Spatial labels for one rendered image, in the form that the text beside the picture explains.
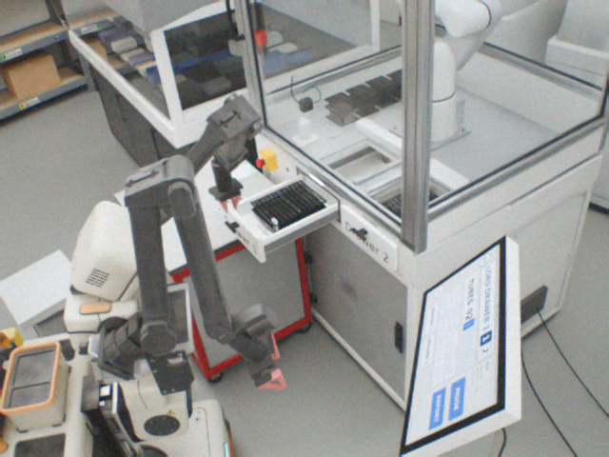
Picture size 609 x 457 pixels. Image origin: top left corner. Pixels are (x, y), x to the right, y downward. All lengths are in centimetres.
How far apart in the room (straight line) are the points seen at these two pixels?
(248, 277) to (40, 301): 80
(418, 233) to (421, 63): 54
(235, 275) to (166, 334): 113
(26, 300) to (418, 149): 149
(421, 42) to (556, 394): 175
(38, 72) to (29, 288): 344
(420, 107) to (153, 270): 79
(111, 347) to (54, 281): 103
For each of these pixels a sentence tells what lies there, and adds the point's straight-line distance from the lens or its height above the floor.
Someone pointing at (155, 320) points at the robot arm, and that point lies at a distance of 129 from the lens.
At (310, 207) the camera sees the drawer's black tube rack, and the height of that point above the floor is 88.
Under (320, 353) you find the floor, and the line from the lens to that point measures 283.
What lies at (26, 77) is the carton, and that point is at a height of 31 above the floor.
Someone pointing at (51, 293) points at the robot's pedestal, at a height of 76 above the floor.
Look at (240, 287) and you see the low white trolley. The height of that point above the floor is 50.
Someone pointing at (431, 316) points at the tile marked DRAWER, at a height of 100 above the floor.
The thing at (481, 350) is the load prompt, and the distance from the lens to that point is 136.
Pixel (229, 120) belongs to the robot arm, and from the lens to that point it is 146.
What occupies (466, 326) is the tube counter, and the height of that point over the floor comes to 111.
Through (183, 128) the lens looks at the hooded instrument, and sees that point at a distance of 280.
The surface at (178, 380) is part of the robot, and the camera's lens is 164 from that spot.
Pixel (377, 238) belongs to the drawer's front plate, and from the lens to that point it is 198.
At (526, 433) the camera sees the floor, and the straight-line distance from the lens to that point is 264.
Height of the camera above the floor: 219
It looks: 39 degrees down
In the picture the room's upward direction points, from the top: 7 degrees counter-clockwise
